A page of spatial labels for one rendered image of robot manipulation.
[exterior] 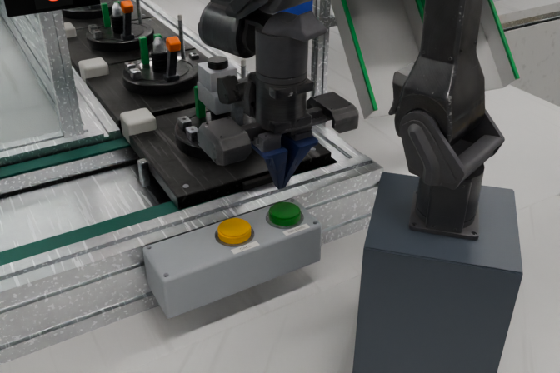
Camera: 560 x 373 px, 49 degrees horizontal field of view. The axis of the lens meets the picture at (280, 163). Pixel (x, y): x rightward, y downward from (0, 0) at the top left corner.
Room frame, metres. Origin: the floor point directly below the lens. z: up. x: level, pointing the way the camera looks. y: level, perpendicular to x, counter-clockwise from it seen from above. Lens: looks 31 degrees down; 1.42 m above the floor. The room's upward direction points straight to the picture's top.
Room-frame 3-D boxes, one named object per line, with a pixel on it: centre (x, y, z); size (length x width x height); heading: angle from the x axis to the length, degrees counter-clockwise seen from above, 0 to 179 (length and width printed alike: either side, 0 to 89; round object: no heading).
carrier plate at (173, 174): (0.82, 0.09, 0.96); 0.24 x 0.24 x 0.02; 30
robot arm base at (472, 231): (0.50, -0.16, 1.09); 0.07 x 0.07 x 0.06; 75
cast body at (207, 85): (0.83, 0.09, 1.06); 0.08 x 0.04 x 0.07; 30
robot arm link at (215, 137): (0.63, 0.00, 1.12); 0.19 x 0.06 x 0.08; 120
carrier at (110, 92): (1.04, 0.22, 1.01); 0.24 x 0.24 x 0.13; 30
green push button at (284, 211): (0.63, -0.01, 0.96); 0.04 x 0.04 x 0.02
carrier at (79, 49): (1.26, 0.34, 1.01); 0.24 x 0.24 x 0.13; 30
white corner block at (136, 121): (0.86, 0.22, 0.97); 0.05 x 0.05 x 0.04; 30
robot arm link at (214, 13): (0.66, 0.03, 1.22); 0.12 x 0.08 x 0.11; 49
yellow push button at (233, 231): (0.59, 0.05, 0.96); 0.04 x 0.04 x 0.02
